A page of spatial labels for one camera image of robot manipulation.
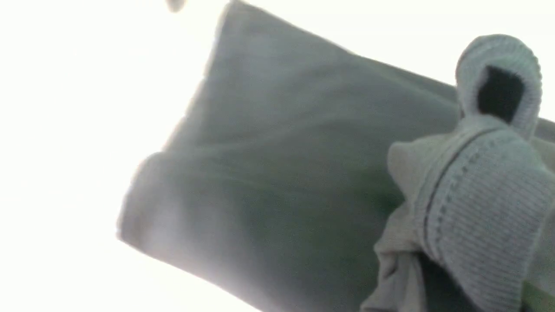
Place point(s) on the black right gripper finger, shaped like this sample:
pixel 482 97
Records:
pixel 501 94

